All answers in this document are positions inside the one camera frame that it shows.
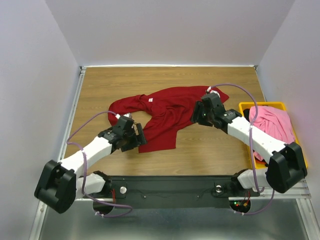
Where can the red t shirt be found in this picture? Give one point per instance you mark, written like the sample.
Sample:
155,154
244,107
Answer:
170,109

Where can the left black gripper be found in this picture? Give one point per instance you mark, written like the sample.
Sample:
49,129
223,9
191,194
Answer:
133,144

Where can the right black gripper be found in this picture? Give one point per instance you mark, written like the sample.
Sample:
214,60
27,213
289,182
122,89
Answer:
199,107

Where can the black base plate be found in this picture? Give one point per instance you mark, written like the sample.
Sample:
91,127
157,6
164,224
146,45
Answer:
160,192

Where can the aluminium frame rail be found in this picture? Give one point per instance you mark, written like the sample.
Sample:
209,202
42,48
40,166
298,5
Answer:
42,207

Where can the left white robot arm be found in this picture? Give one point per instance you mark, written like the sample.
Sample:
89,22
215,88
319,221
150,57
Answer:
64,181

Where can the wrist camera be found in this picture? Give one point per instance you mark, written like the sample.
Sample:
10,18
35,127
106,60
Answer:
211,101
124,124

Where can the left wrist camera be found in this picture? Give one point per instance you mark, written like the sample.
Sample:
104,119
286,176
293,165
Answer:
124,124

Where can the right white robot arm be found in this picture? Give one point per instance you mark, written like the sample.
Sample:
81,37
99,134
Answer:
285,161

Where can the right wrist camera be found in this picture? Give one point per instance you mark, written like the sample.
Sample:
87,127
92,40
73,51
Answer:
211,101

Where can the pink t shirt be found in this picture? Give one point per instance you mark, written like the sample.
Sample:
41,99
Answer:
276,123

